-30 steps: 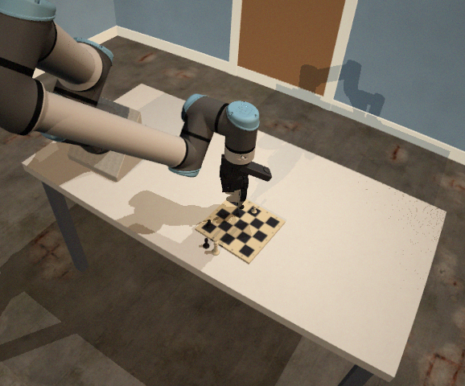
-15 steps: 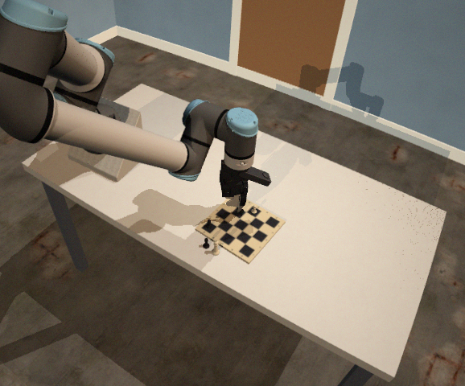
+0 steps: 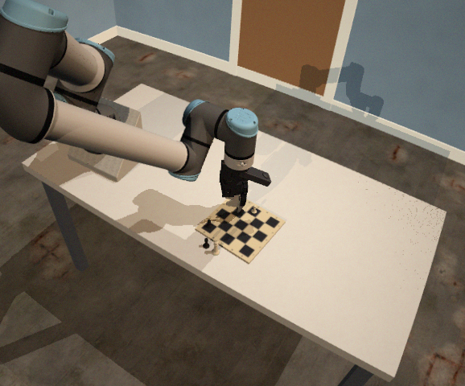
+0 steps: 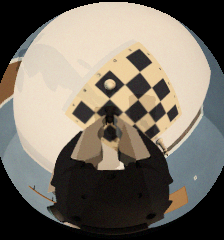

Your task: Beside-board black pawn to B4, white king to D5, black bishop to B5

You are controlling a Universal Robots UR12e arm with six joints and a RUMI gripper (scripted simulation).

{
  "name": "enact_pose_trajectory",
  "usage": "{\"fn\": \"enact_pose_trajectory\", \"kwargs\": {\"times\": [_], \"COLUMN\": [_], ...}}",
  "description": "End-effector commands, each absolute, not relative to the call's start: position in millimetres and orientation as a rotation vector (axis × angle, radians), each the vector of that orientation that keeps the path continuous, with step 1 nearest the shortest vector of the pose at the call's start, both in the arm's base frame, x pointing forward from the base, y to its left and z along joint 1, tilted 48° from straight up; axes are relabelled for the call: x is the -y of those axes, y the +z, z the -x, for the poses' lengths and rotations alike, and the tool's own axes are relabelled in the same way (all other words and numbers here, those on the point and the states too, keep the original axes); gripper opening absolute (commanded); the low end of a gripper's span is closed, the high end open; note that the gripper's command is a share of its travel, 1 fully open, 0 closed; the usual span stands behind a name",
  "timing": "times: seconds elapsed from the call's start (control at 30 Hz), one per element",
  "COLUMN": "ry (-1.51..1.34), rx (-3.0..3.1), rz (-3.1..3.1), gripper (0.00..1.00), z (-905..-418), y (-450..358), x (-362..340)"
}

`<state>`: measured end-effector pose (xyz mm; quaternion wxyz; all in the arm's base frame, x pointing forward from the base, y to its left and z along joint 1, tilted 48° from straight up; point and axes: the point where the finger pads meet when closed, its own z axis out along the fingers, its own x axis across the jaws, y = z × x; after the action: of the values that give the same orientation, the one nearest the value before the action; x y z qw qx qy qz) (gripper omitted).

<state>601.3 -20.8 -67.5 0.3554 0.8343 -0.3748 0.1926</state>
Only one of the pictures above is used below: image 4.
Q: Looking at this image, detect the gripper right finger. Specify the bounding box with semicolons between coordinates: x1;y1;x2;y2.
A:
113;115;173;185

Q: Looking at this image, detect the black and cream chessboard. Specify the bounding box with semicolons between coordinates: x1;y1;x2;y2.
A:
65;42;182;151

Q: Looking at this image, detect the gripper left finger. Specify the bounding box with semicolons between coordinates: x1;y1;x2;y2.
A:
50;115;107;187

